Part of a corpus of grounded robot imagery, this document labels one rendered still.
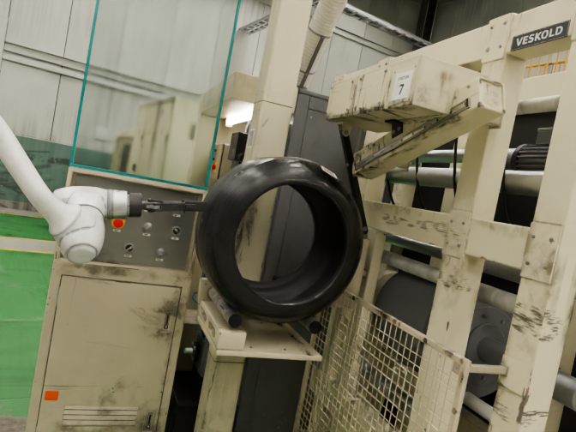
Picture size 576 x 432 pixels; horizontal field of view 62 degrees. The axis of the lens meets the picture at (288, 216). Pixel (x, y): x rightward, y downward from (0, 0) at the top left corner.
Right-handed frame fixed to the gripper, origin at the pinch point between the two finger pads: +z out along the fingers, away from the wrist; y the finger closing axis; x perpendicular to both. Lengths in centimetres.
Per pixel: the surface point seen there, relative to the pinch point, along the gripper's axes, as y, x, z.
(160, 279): 51, 36, -5
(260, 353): -11, 46, 21
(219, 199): -7.1, -3.1, 6.1
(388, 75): -19, -44, 56
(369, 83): -8, -43, 55
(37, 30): 902, -244, -164
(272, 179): -11.5, -10.0, 21.6
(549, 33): -48, -55, 88
